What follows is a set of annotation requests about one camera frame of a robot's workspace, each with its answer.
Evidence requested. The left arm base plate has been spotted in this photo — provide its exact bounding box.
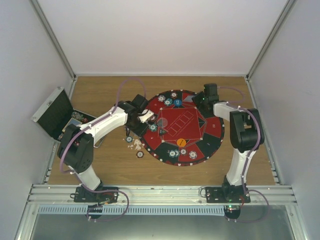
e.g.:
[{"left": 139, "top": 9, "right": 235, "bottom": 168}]
[{"left": 70, "top": 186, "right": 119, "bottom": 204}]

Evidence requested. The orange 100 chip stack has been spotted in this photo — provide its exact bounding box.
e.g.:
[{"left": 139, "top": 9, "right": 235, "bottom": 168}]
[{"left": 136, "top": 151, "right": 144, "bottom": 158}]

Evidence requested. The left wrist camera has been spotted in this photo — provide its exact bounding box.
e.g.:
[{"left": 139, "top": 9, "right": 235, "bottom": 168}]
[{"left": 131, "top": 94, "right": 149, "bottom": 113}]

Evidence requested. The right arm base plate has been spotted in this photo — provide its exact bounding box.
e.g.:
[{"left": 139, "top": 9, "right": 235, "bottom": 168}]
[{"left": 199, "top": 186, "right": 251, "bottom": 204}]

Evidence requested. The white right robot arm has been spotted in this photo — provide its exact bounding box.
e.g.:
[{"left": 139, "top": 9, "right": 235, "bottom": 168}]
[{"left": 192, "top": 91, "right": 265, "bottom": 203}]

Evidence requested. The slotted cable duct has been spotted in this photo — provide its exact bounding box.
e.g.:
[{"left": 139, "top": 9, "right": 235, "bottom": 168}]
[{"left": 38, "top": 204, "right": 225, "bottom": 217}]

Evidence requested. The round red black poker mat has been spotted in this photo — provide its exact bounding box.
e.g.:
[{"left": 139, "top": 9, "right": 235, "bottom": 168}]
[{"left": 140, "top": 89, "right": 225, "bottom": 167}]

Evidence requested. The card box in case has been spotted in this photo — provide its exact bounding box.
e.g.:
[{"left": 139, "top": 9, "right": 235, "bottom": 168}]
[{"left": 65, "top": 118, "right": 83, "bottom": 127}]

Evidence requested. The green 50 chip stack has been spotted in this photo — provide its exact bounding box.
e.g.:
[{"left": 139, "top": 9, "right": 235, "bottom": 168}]
[{"left": 125, "top": 135, "right": 133, "bottom": 143}]

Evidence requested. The orange big blind button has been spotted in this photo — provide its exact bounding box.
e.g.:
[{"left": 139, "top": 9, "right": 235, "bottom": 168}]
[{"left": 176, "top": 138, "right": 187, "bottom": 148}]

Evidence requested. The aluminium poker case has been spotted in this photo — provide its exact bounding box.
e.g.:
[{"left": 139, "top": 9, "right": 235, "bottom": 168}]
[{"left": 31, "top": 87, "right": 95, "bottom": 142}]

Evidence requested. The blue 10 chip bottom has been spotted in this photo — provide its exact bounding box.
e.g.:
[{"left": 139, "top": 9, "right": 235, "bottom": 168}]
[{"left": 188, "top": 151, "right": 198, "bottom": 160}]

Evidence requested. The green 50 chip top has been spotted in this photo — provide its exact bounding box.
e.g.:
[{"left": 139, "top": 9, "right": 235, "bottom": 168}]
[{"left": 164, "top": 98, "right": 173, "bottom": 106}]

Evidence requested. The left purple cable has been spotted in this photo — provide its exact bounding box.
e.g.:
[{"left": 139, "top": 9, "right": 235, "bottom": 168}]
[{"left": 59, "top": 77, "right": 148, "bottom": 176}]

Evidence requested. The blue small blind button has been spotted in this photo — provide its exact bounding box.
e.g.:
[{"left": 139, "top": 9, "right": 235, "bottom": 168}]
[{"left": 173, "top": 99, "right": 182, "bottom": 107}]

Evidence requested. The playing card deck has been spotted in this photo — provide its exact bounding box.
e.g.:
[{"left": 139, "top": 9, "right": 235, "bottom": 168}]
[{"left": 138, "top": 110, "right": 154, "bottom": 123}]

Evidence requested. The dealt card top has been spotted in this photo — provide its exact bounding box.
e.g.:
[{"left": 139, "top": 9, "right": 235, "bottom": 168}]
[{"left": 182, "top": 95, "right": 194, "bottom": 103}]

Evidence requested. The front aluminium rail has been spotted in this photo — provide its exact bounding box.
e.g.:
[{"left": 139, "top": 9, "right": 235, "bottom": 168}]
[{"left": 27, "top": 184, "right": 297, "bottom": 206}]

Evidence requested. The clear round dealer button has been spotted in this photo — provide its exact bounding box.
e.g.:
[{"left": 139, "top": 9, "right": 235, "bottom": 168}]
[{"left": 156, "top": 117, "right": 168, "bottom": 128}]

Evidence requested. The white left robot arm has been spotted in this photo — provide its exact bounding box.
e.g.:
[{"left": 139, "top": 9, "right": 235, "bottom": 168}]
[{"left": 57, "top": 94, "right": 154, "bottom": 202}]

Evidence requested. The green 50 chip bottom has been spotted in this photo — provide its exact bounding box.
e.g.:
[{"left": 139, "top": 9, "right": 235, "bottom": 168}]
[{"left": 168, "top": 149, "right": 180, "bottom": 158}]

